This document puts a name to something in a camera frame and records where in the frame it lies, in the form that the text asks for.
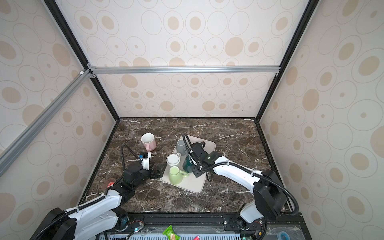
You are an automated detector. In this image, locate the black corner frame post right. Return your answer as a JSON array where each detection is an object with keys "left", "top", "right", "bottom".
[{"left": 255, "top": 0, "right": 320, "bottom": 123}]

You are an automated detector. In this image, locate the green snack packet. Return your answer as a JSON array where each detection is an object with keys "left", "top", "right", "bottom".
[{"left": 163, "top": 225, "right": 181, "bottom": 240}]

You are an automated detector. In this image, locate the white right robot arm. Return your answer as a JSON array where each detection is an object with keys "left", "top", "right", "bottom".
[{"left": 186, "top": 143, "right": 299, "bottom": 226}]

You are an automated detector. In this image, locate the aluminium rail back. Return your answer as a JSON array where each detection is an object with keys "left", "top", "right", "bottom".
[{"left": 87, "top": 66, "right": 281, "bottom": 75}]

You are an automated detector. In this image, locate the black mug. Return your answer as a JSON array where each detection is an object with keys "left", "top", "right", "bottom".
[{"left": 194, "top": 141, "right": 206, "bottom": 149}]

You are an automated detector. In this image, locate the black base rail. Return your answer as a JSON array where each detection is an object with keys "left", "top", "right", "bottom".
[{"left": 94, "top": 213, "right": 311, "bottom": 240}]

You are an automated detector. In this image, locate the pink faceted mug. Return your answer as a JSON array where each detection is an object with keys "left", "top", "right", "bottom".
[{"left": 141, "top": 133, "right": 157, "bottom": 152}]

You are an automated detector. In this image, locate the dark green faceted mug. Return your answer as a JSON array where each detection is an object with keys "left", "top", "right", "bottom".
[{"left": 183, "top": 156, "right": 195, "bottom": 173}]

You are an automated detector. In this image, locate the aluminium rail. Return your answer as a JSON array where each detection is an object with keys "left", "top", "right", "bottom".
[
  {"left": 1, "top": 70, "right": 91, "bottom": 175},
  {"left": 87, "top": 66, "right": 281, "bottom": 75}
]

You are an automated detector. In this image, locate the black corner frame post left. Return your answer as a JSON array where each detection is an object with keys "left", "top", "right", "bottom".
[{"left": 44, "top": 0, "right": 120, "bottom": 122}]

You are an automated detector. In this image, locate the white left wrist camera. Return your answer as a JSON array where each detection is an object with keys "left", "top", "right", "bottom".
[{"left": 139, "top": 152, "right": 152, "bottom": 171}]

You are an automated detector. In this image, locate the black corner frame post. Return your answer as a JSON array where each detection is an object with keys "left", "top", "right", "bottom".
[
  {"left": 255, "top": 0, "right": 320, "bottom": 123},
  {"left": 44, "top": 0, "right": 120, "bottom": 122}
]

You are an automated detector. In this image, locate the blue tape roll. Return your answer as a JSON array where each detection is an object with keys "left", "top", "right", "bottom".
[{"left": 277, "top": 231, "right": 291, "bottom": 240}]

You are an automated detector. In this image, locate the aluminium rail left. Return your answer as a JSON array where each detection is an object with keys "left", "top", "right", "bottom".
[{"left": 1, "top": 70, "right": 91, "bottom": 175}]

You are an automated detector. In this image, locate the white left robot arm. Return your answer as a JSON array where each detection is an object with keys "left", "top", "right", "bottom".
[{"left": 31, "top": 144, "right": 167, "bottom": 240}]

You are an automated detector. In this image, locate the grey mug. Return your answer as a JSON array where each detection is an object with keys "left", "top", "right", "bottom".
[{"left": 176, "top": 139, "right": 188, "bottom": 156}]

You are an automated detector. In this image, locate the light green mug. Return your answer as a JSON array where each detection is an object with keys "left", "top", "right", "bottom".
[{"left": 169, "top": 166, "right": 189, "bottom": 185}]

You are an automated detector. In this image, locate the clear cup with red object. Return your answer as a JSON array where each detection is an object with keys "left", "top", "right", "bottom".
[{"left": 104, "top": 178, "right": 117, "bottom": 189}]

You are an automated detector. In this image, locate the white mug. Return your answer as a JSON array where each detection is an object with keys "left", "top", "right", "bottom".
[{"left": 167, "top": 153, "right": 181, "bottom": 168}]

